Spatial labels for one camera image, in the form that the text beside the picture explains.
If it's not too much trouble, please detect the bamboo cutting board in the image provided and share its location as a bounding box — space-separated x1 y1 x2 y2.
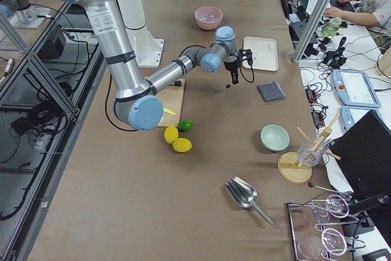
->
156 78 186 127

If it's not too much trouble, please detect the cream rabbit serving tray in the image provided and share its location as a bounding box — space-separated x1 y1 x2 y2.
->
243 36 279 72

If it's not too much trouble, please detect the upper teach pendant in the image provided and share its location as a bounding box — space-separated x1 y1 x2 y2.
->
332 70 381 108

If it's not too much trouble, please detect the teach pendant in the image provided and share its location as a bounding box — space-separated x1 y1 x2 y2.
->
332 70 381 108
340 105 382 131

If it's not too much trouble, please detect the aluminium frame post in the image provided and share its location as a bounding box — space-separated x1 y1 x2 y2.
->
292 0 330 64

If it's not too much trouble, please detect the steel ice scoop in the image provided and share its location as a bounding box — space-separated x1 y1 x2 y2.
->
225 177 274 225

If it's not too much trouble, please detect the wooden cup stand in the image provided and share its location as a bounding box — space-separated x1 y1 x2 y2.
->
278 113 341 184

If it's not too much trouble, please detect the yellow plastic knife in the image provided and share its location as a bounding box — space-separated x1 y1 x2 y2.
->
163 108 176 116

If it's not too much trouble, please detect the lower wine glass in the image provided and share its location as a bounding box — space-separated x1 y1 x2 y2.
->
297 228 347 260

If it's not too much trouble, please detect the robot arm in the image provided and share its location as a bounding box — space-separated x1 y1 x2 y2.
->
62 0 252 131

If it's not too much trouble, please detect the light green bowl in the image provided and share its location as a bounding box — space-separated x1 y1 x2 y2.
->
260 125 290 152

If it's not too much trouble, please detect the metal glass rack tray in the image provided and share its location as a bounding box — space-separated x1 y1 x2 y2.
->
287 202 367 260

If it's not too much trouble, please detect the seated person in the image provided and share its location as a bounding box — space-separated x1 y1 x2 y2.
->
324 0 390 34

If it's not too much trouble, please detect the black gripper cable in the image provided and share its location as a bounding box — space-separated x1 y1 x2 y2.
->
239 62 255 84

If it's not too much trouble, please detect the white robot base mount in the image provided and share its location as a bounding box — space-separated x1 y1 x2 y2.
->
117 0 164 68

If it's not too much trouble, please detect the yellow lemon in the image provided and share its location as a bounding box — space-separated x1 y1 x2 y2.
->
164 126 179 144
172 138 192 153

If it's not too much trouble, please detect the clear textured glass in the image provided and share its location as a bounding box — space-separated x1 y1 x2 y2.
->
297 134 331 167

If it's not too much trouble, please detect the grey folded cloth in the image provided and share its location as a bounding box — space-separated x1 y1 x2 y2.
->
257 81 286 102

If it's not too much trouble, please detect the upper wine glass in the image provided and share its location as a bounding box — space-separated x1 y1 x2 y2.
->
303 194 349 224

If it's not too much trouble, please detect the green lime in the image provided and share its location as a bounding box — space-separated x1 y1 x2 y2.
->
177 120 193 132

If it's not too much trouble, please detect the pile of clear ice cubes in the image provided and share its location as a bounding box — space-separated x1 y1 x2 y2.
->
194 7 222 23

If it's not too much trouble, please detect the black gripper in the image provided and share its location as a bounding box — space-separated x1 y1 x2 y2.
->
224 49 253 84

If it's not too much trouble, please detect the pink bowl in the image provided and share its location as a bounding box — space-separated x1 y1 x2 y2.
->
194 6 224 31

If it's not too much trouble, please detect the wine glass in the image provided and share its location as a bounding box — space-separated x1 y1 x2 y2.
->
297 228 347 260
303 194 349 224

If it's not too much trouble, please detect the black monitor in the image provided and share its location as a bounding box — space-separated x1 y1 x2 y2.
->
330 110 390 197

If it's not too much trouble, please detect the lower teach pendant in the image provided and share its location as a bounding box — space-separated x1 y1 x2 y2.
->
340 105 382 131

